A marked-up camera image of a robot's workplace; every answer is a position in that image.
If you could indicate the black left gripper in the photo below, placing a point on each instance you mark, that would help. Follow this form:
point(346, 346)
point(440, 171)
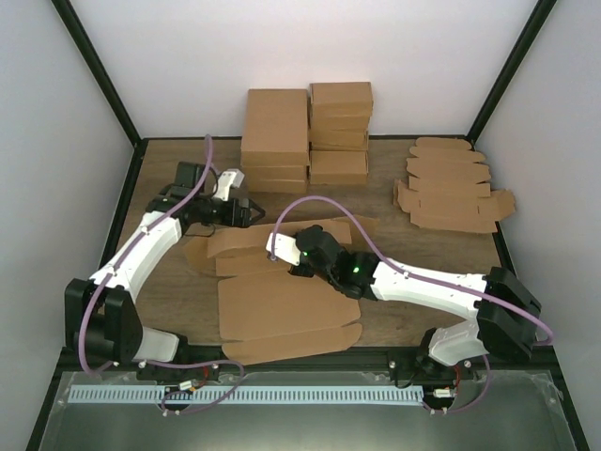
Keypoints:
point(242, 212)

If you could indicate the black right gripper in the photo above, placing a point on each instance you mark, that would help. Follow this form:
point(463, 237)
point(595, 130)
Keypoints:
point(293, 272)

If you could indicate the large cardboard box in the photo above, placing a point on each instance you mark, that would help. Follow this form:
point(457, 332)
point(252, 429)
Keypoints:
point(262, 312)

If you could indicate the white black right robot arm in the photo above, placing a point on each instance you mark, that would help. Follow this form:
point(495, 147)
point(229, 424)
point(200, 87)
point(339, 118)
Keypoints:
point(498, 313)

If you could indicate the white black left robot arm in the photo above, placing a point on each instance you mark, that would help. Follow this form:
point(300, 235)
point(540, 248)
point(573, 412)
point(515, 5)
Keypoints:
point(100, 312)

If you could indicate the top left stacked cardboard box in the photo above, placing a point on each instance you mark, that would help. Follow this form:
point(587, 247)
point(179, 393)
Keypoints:
point(276, 128)

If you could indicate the front right folded cardboard box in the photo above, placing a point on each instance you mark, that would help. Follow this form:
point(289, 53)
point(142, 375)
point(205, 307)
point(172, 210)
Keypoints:
point(338, 167)

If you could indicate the top right stacked cardboard box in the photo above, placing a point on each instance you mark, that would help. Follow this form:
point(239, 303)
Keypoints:
point(341, 99)

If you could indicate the top flat cardboard blank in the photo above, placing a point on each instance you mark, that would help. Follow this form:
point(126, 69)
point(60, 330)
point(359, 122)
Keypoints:
point(478, 215)

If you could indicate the pile of flat cardboard blanks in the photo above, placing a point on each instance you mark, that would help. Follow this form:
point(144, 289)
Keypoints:
point(447, 159)

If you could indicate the clear plastic sheet cover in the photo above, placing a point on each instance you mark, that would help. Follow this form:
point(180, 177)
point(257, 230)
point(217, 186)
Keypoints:
point(514, 411)

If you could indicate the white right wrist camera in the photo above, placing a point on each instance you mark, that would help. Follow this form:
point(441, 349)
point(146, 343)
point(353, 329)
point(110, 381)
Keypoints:
point(283, 247)

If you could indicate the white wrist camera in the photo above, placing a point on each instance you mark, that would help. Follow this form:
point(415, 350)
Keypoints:
point(230, 179)
point(283, 247)

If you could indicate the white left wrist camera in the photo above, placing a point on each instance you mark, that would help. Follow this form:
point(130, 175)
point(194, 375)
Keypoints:
point(230, 179)

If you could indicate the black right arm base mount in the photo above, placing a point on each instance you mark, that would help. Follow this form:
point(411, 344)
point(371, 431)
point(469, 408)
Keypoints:
point(410, 364)

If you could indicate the light blue slotted cable duct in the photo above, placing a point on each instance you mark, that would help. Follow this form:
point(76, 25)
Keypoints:
point(249, 395)

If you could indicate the black aluminium front rail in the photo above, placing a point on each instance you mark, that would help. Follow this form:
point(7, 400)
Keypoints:
point(375, 358)

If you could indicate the black left frame post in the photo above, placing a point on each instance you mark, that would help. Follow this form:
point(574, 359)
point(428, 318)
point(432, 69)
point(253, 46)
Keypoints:
point(86, 48)

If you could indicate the black frame post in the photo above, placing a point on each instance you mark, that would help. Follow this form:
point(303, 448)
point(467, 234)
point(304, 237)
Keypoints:
point(519, 51)
point(86, 48)

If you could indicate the black right frame post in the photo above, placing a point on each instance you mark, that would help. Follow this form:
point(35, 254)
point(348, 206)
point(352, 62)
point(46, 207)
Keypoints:
point(519, 51)

